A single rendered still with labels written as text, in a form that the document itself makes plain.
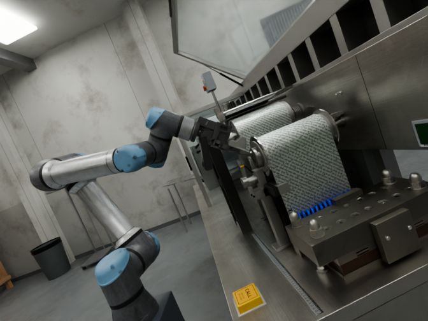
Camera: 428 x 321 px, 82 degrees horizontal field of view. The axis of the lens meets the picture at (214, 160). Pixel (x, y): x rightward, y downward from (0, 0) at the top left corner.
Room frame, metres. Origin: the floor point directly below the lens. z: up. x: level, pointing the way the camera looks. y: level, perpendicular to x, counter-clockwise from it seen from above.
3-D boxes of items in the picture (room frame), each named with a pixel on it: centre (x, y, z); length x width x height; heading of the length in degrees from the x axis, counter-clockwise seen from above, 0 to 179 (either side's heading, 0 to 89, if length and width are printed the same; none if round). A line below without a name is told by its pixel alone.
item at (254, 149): (0.84, -0.14, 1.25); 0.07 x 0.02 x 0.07; 6
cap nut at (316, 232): (0.62, -0.18, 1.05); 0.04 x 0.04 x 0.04
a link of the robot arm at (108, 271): (0.80, 0.44, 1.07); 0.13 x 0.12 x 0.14; 161
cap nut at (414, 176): (0.65, -0.50, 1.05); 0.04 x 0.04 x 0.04
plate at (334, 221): (0.68, -0.34, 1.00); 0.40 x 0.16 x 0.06; 96
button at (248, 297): (0.66, 0.06, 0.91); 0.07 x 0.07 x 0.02; 6
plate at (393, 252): (0.59, -0.36, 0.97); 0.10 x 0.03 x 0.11; 96
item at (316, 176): (0.79, -0.28, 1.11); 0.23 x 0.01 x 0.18; 96
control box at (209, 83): (1.39, -0.13, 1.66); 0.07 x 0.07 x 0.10; 8
